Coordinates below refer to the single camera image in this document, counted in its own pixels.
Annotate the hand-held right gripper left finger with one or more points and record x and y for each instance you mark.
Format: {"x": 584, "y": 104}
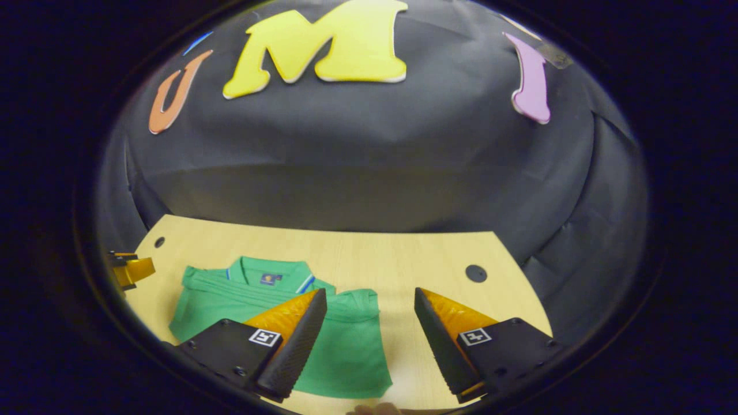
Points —
{"x": 297, "y": 346}

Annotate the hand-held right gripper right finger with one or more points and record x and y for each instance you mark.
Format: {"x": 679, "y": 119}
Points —
{"x": 444, "y": 346}

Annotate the green T-shirt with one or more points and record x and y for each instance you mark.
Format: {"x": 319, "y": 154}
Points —
{"x": 346, "y": 357}

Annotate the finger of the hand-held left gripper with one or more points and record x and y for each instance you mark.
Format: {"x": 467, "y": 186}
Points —
{"x": 138, "y": 270}
{"x": 124, "y": 255}

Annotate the black backdrop cloth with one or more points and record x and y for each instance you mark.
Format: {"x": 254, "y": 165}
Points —
{"x": 375, "y": 161}

